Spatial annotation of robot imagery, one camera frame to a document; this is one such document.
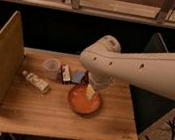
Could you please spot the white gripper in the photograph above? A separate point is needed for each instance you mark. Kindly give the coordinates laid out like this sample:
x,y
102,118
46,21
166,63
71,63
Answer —
x,y
97,83

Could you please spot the orange ceramic bowl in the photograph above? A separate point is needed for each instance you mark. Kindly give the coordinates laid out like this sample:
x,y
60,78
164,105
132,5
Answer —
x,y
79,102

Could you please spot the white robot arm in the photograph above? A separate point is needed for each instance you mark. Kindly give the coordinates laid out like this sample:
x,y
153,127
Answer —
x,y
150,71

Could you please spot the dark red small object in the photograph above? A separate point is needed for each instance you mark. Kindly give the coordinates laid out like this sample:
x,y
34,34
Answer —
x,y
86,78

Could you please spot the small white red box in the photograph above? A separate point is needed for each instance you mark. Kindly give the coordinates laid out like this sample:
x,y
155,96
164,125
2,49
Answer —
x,y
66,77

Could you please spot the clear plastic cup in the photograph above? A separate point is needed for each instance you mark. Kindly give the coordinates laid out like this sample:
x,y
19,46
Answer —
x,y
51,68

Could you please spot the white patterned bottle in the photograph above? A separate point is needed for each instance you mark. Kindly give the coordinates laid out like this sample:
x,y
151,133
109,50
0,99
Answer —
x,y
36,81

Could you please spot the dark panel board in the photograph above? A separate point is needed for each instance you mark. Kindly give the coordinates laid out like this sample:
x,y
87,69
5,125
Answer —
x,y
149,107

